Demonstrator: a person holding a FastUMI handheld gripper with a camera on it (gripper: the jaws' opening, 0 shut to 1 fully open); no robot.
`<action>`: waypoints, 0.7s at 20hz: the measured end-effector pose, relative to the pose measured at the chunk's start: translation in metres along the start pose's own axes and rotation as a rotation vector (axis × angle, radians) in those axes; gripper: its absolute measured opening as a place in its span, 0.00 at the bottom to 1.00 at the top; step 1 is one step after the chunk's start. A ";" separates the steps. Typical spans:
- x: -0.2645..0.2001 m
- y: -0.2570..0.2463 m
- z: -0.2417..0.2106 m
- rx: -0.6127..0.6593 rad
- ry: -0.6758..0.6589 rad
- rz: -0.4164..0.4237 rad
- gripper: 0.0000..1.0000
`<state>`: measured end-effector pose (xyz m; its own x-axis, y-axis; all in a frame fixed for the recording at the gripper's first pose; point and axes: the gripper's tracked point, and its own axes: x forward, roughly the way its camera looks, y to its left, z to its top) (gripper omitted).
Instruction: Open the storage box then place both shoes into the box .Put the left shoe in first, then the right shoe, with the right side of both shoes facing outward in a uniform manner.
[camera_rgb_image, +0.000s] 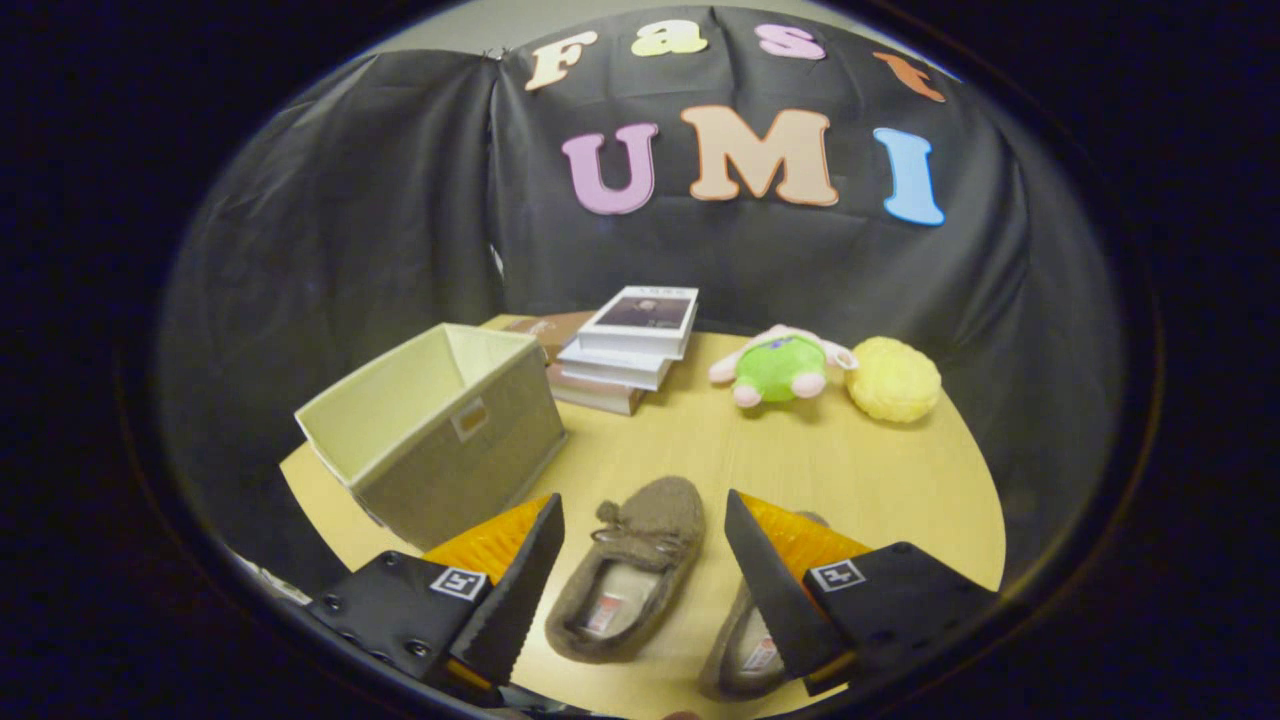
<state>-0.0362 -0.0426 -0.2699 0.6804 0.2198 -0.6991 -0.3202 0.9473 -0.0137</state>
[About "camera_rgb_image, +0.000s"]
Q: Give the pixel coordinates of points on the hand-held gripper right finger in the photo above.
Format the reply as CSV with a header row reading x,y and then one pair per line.
x,y
770,590

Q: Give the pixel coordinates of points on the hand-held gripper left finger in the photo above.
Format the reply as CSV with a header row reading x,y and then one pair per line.
x,y
520,590

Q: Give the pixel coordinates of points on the brown fuzzy shoe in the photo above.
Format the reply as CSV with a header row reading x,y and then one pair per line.
x,y
735,660
650,515

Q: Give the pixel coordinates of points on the beige fabric storage box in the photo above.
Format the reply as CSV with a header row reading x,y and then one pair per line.
x,y
470,470

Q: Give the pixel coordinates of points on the pale pink book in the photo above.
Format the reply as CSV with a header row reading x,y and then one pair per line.
x,y
595,392

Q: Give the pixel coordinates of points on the green and pink plush toy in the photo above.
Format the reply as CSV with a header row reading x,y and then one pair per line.
x,y
780,365

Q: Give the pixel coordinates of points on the plain white book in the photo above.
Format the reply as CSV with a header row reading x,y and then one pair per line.
x,y
615,368

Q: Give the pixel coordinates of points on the yellow fluffy ball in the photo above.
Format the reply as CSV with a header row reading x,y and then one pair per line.
x,y
893,380

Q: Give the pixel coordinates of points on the brown flat book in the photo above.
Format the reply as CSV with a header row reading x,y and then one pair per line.
x,y
555,330

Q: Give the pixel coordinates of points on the white book with portrait cover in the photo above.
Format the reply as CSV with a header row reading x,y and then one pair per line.
x,y
640,315

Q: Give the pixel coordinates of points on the black backdrop cloth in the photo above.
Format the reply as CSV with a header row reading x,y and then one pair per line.
x,y
350,200

